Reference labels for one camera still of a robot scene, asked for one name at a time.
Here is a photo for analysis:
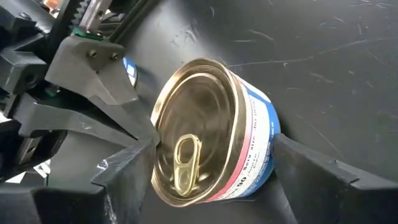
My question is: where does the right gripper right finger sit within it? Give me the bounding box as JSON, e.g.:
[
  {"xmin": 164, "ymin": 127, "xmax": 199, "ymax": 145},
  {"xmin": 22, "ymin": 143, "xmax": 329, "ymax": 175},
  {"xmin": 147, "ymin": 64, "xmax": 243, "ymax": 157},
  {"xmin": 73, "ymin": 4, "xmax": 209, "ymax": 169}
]
[{"xmin": 272, "ymin": 133, "xmax": 398, "ymax": 224}]

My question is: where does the gold-lidded red blue can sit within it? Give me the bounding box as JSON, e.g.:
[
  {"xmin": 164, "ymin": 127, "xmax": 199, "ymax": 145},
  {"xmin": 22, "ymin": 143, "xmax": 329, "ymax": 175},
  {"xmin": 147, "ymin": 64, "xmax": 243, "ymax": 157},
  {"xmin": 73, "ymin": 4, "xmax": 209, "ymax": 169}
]
[{"xmin": 150, "ymin": 57, "xmax": 282, "ymax": 208}]

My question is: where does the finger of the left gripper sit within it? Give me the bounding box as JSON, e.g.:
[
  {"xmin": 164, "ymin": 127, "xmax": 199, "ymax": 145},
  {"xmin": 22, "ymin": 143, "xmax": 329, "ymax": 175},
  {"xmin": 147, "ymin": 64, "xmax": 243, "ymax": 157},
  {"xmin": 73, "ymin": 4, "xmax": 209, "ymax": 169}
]
[
  {"xmin": 45, "ymin": 34, "xmax": 160, "ymax": 144},
  {"xmin": 17, "ymin": 92, "xmax": 139, "ymax": 147}
]

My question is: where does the black table mat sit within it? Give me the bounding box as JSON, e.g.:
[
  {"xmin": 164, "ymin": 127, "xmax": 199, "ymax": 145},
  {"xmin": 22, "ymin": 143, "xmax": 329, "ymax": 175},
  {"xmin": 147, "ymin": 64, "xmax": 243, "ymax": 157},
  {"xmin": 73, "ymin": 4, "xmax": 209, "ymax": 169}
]
[{"xmin": 46, "ymin": 0, "xmax": 398, "ymax": 224}]

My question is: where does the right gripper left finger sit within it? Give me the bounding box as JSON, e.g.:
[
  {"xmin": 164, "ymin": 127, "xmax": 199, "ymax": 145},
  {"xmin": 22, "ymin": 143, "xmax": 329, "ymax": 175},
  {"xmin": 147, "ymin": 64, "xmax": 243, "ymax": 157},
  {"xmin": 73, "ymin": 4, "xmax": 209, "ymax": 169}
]
[{"xmin": 0, "ymin": 136, "xmax": 158, "ymax": 224}]

